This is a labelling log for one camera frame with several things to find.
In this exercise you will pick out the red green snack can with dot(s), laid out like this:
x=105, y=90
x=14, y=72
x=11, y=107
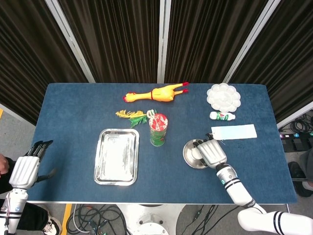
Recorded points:
x=159, y=133

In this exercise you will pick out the round steel plate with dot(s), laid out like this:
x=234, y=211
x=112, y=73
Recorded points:
x=189, y=159

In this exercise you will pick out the blue tablecloth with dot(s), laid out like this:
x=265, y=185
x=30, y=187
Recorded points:
x=73, y=110

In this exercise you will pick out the small white green drink bottle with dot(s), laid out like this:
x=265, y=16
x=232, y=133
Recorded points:
x=221, y=116

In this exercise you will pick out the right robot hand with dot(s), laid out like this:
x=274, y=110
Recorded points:
x=212, y=153

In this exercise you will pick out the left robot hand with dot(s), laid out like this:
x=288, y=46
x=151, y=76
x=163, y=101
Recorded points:
x=23, y=172

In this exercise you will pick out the white flower-shaped paint palette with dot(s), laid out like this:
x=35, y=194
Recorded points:
x=223, y=96

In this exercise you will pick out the white partition frame post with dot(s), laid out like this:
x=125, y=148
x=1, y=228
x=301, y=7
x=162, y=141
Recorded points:
x=252, y=41
x=71, y=41
x=163, y=41

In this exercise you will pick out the rectangular steel tray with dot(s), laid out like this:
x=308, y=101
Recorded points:
x=116, y=156

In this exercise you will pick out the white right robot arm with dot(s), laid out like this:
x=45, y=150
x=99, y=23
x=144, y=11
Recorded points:
x=238, y=191

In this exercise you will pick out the white table frame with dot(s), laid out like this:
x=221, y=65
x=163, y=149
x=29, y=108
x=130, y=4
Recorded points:
x=146, y=202

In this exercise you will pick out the light blue paper tag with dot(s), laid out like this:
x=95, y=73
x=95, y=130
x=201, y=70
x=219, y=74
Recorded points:
x=234, y=132

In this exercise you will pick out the dark pleated curtain panel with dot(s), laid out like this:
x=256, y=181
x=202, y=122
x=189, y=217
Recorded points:
x=288, y=56
x=29, y=61
x=205, y=41
x=117, y=41

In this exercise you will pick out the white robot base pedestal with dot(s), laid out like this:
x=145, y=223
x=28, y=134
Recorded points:
x=150, y=218

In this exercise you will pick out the yellow rubber chicken toy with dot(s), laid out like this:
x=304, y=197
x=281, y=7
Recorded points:
x=160, y=94

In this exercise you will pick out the yellow green feather shuttlecock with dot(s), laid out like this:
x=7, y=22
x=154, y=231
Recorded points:
x=135, y=116

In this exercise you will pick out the black shoe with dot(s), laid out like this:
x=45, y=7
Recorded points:
x=297, y=176

